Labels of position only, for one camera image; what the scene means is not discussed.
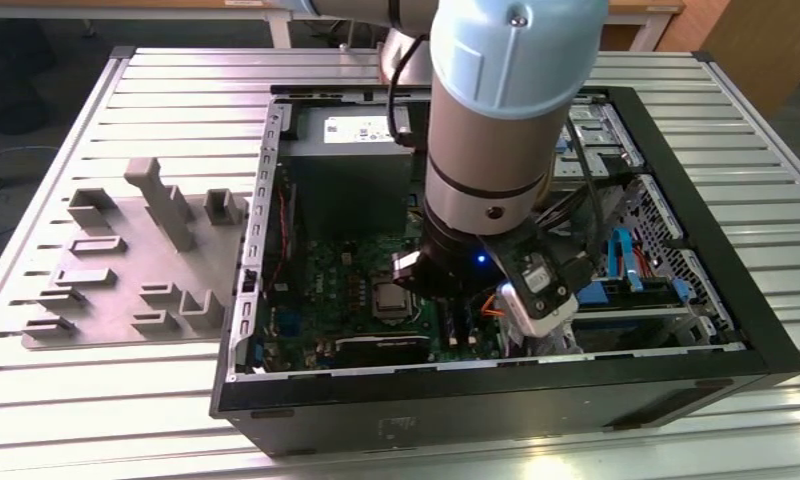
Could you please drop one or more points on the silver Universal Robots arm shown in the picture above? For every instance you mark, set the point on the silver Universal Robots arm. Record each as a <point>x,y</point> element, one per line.
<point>494,150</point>

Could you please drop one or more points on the silver CPU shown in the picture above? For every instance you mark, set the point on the silver CPU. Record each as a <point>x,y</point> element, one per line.
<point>390,300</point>

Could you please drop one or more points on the green motherboard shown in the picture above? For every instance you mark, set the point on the green motherboard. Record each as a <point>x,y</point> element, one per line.
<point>334,280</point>

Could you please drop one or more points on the black graphics card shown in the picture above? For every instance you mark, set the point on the black graphics card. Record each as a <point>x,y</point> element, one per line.
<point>381,350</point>

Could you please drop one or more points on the grey power supply unit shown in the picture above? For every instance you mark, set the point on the grey power supply unit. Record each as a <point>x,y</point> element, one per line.
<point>347,190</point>

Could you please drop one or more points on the hard disk in blue carrier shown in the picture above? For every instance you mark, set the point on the hard disk in blue carrier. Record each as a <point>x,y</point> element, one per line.
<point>603,295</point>

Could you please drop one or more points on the black open PC case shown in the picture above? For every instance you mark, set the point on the black open PC case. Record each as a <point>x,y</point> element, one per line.
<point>507,400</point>

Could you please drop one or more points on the silver metal drive cage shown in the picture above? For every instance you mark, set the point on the silver metal drive cage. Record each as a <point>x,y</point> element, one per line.
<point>607,150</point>

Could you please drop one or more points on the grey plastic parts rack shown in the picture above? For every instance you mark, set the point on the grey plastic parts rack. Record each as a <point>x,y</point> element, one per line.
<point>140,260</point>

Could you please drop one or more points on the brown wooden cabinet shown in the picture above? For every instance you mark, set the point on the brown wooden cabinet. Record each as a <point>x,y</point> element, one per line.
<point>768,50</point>

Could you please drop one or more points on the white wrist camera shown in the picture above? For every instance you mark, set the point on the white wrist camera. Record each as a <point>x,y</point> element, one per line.
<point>541,320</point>

